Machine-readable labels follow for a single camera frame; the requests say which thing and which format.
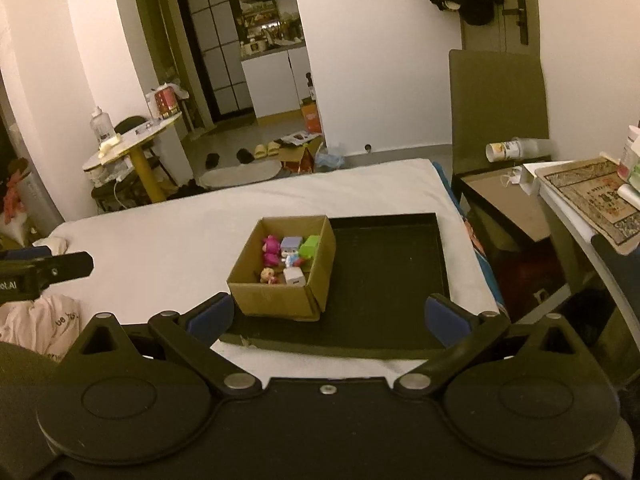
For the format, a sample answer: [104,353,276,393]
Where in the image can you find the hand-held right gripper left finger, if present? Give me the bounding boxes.
[72,292,263,397]

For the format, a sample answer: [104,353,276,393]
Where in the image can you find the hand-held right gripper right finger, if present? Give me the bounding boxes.
[394,295,587,397]

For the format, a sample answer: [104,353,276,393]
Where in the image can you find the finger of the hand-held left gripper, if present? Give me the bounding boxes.
[37,251,95,286]

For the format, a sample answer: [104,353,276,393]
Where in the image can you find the black tray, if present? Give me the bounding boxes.
[215,212,453,361]

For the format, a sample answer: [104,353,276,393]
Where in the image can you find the pink figurine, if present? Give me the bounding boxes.
[261,234,283,268]

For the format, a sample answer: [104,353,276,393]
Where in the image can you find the beige cloth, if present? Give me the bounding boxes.
[32,237,68,257]

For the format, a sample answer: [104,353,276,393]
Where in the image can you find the round yellow-legged table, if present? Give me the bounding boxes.
[82,110,183,206]

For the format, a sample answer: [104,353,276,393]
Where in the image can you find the cream soft item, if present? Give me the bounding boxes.
[97,134,125,158]

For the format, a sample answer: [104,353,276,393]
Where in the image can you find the dark floor clothes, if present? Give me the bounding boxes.
[170,180,206,198]

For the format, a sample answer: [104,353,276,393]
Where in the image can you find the black side table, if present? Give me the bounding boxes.
[452,160,571,311]

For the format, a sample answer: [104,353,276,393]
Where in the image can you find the clear bottle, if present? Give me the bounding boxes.
[90,106,115,147]

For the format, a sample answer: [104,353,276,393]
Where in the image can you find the oval floor mat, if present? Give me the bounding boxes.
[199,160,283,191]

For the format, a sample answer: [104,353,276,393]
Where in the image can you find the grey desk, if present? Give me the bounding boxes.
[535,160,640,361]

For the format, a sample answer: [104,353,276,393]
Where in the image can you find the printed paper cup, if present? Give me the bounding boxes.
[486,141,521,162]

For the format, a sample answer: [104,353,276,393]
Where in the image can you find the cardboard box with magazine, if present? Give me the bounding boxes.
[277,131,323,175]

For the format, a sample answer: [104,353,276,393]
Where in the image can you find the red box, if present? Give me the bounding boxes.
[152,86,181,121]

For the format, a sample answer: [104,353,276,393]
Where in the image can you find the patterned desk mat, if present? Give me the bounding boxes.
[542,156,640,255]

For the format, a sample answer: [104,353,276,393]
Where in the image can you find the clear plastic cup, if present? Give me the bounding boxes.
[515,136,553,160]

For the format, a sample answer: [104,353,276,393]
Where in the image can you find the blue plastic bag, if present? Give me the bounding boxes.
[315,144,347,171]

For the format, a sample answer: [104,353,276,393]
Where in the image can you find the olive leaning board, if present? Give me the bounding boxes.
[447,49,551,176]

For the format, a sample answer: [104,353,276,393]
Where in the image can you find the orange box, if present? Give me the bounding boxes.
[300,100,323,135]

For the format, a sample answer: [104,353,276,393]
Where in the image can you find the white paper roll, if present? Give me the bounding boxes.
[617,183,640,211]

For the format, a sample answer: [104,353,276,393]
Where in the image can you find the white cabinet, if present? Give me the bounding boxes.
[241,45,313,118]

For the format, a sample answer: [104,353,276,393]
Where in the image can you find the white capped bottle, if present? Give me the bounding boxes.
[619,125,640,171]

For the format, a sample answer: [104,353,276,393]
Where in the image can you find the grid glass door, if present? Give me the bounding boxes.
[175,0,256,123]

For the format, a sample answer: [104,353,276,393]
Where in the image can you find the olive door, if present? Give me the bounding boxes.
[460,0,538,61]

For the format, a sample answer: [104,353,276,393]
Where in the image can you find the black door handle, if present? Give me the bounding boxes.
[502,0,530,45]

